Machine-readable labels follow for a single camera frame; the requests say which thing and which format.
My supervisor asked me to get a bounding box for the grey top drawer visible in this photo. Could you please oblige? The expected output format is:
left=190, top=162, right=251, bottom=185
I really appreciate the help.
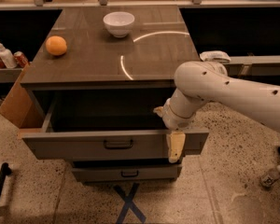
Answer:
left=21, top=93, right=210, bottom=161

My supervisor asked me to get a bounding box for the grey drawer cabinet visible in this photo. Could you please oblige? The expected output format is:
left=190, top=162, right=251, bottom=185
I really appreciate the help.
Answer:
left=20, top=5, right=201, bottom=184

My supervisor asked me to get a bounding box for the folded white cloth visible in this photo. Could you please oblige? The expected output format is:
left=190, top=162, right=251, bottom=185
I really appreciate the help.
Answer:
left=200, top=50, right=231, bottom=63

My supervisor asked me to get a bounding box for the grey bottom drawer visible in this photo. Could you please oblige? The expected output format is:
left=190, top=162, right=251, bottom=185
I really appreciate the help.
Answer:
left=72, top=159, right=182, bottom=183

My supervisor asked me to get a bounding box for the grey drawer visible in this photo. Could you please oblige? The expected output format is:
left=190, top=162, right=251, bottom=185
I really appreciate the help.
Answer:
left=21, top=93, right=210, bottom=161
left=72, top=159, right=182, bottom=183

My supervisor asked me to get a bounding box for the white ceramic bowl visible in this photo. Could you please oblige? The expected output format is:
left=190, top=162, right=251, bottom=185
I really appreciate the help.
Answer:
left=103, top=11, right=135, bottom=38

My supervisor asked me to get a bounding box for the orange fruit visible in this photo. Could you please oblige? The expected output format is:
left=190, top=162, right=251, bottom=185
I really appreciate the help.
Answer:
left=45, top=35, right=67, bottom=56

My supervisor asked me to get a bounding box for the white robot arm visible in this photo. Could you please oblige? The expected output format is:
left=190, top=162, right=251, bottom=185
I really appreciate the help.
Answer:
left=154, top=62, right=280, bottom=163

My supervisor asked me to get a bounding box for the clear plastic bottle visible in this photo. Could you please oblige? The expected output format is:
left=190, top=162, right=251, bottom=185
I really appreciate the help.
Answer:
left=259, top=165, right=280, bottom=188

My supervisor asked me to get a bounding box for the brown cardboard box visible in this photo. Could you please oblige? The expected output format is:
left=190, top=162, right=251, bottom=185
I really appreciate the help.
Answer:
left=0, top=65, right=44, bottom=129

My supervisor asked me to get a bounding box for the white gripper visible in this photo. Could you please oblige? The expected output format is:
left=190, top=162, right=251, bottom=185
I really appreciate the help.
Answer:
left=153, top=89, right=206, bottom=163

